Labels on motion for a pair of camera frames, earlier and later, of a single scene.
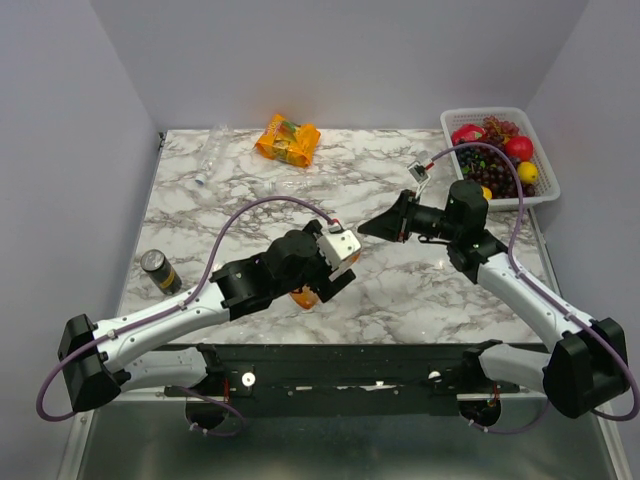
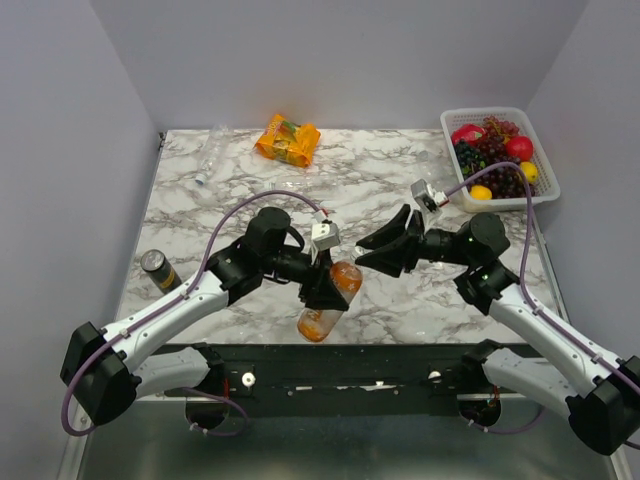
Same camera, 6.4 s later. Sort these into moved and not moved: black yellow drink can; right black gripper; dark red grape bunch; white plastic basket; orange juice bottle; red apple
Moved: right black gripper; orange juice bottle
Not moved: black yellow drink can; dark red grape bunch; white plastic basket; red apple
